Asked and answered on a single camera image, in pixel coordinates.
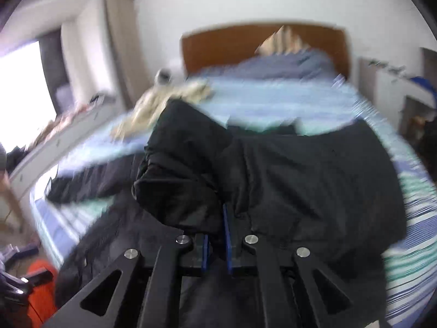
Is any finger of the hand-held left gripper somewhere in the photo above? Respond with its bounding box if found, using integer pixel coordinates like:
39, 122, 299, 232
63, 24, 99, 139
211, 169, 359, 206
0, 242, 38, 264
0, 268, 36, 304

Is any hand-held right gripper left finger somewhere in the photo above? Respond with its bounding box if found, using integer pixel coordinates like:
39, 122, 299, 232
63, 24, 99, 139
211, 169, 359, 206
43, 234, 210, 328

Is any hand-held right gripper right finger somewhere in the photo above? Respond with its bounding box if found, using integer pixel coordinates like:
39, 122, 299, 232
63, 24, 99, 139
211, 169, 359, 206
223, 204, 388, 328

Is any black puffer jacket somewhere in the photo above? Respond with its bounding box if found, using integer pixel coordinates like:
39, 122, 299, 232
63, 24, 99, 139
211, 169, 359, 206
46, 99, 408, 328

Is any orange bag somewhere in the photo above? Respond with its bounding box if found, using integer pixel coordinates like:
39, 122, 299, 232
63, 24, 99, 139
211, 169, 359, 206
25, 259, 59, 326

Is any striped bed sheet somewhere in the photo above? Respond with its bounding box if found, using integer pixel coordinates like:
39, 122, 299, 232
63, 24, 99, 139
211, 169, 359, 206
29, 72, 437, 328

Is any beige fleece cloth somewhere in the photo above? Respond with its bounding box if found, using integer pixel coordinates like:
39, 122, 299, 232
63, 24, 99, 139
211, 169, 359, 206
111, 78, 214, 138

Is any bright window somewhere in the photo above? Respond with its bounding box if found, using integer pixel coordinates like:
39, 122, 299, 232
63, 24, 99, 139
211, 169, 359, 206
0, 41, 57, 151

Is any small grey object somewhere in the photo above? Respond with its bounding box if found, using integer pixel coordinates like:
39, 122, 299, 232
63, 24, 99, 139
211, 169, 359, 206
155, 68, 175, 87

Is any blue grey pillow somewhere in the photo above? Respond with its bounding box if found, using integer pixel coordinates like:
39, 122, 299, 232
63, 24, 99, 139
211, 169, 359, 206
205, 49, 337, 80

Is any wooden headboard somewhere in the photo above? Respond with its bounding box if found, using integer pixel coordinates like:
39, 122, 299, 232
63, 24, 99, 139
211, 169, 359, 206
181, 24, 350, 79

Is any beige patterned cushion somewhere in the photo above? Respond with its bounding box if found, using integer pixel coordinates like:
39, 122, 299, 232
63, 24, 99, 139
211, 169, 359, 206
255, 25, 311, 56

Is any beige curtain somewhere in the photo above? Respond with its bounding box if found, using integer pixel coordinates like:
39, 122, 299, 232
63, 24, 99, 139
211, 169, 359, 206
104, 0, 144, 110

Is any white cabinet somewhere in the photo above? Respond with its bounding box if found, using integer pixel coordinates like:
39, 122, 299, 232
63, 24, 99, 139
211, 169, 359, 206
358, 48, 437, 137

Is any blue plastic item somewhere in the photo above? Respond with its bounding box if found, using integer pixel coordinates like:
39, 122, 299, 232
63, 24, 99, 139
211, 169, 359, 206
409, 76, 437, 110

